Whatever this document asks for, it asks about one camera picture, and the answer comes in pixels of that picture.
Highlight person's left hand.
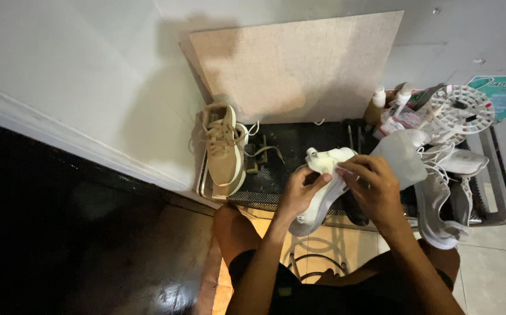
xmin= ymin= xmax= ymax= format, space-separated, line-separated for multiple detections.
xmin=279 ymin=165 xmax=333 ymax=220

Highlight person's right hand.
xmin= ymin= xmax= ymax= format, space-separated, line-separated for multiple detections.
xmin=337 ymin=154 xmax=402 ymax=225

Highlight translucent white plastic jug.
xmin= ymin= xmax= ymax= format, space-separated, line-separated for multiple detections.
xmin=370 ymin=129 xmax=429 ymax=190

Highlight black mesh mat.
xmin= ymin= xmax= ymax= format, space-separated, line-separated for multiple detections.
xmin=227 ymin=120 xmax=483 ymax=221

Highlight dark wooden brush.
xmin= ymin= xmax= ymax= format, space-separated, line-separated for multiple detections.
xmin=245 ymin=134 xmax=270 ymax=174

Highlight grey mesh sneaker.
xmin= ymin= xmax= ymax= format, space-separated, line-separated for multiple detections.
xmin=414 ymin=170 xmax=474 ymax=250

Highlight person's left leg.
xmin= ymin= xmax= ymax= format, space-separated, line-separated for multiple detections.
xmin=213 ymin=203 xmax=263 ymax=268

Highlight person's leg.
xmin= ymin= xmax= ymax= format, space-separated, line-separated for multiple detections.
xmin=314 ymin=238 xmax=461 ymax=290
xmin=213 ymin=203 xmax=263 ymax=268

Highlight pink labelled packet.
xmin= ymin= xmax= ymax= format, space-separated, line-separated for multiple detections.
xmin=374 ymin=106 xmax=422 ymax=139

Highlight brown bottle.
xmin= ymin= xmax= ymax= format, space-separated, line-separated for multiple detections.
xmin=363 ymin=101 xmax=386 ymax=128

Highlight beige lace-up sneaker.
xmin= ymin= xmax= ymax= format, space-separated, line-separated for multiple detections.
xmin=212 ymin=122 xmax=285 ymax=198
xmin=190 ymin=103 xmax=241 ymax=188

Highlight white laced sneaker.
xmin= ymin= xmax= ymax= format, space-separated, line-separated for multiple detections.
xmin=418 ymin=143 xmax=490 ymax=177

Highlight small white bottle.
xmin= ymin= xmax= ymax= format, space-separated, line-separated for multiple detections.
xmin=372 ymin=85 xmax=387 ymax=109

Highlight person's right leg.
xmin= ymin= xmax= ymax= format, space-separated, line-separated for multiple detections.
xmin=314 ymin=238 xmax=461 ymax=290

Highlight white spray bottle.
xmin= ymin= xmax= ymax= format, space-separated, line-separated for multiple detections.
xmin=394 ymin=82 xmax=414 ymax=107

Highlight black shorts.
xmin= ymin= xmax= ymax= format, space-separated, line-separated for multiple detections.
xmin=228 ymin=249 xmax=455 ymax=315

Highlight white round perforated disc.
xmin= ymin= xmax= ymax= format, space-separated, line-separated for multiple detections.
xmin=428 ymin=84 xmax=496 ymax=135

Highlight metal tray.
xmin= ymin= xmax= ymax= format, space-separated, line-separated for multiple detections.
xmin=196 ymin=125 xmax=506 ymax=232

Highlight beige textured board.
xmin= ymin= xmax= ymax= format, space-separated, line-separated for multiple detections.
xmin=189 ymin=10 xmax=404 ymax=125

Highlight teal poster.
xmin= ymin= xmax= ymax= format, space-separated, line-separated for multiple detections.
xmin=466 ymin=75 xmax=506 ymax=123

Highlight metal stool frame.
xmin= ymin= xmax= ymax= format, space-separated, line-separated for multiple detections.
xmin=287 ymin=225 xmax=351 ymax=281

